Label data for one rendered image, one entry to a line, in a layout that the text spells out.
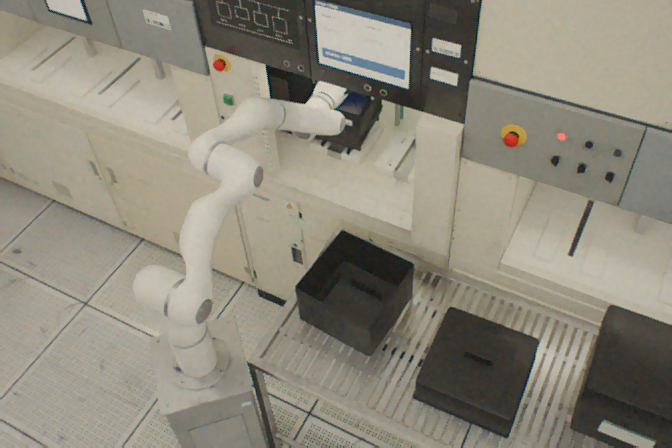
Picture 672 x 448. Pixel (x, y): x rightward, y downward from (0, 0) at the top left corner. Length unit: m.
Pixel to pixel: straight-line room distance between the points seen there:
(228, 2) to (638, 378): 1.53
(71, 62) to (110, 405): 1.50
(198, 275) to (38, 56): 1.84
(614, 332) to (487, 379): 0.37
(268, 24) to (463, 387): 1.18
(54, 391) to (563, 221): 2.19
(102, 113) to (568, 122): 1.92
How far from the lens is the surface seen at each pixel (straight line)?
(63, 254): 3.77
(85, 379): 3.31
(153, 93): 3.10
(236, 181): 1.88
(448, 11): 1.80
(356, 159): 2.59
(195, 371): 2.24
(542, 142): 1.93
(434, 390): 2.10
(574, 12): 1.71
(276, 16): 2.08
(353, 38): 1.97
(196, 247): 1.93
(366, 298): 2.36
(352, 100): 2.55
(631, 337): 2.11
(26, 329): 3.57
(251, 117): 1.94
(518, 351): 2.19
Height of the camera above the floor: 2.72
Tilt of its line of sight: 48 degrees down
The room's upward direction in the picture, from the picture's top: 4 degrees counter-clockwise
